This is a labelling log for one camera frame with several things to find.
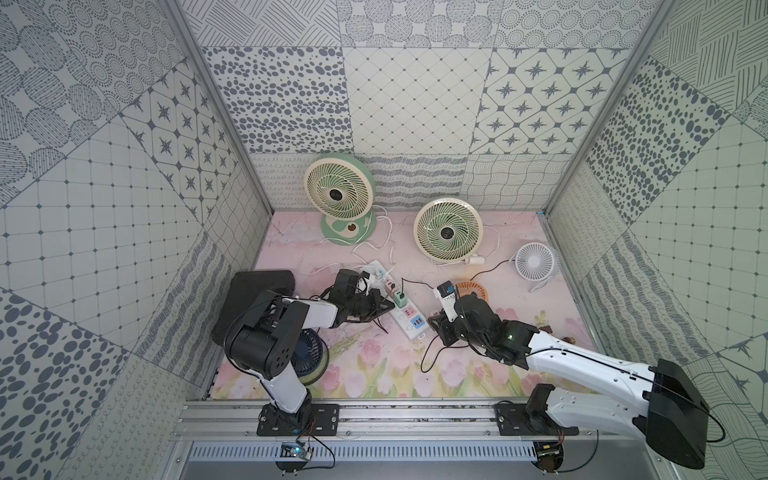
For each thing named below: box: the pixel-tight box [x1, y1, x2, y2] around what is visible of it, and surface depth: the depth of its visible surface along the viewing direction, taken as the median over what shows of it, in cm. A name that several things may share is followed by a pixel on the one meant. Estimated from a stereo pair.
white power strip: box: [360, 260, 429, 340], surface depth 92 cm
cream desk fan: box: [413, 197, 485, 265], surface depth 100 cm
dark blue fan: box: [290, 328, 330, 386], surface depth 83 cm
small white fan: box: [515, 242, 561, 292], surface depth 97 cm
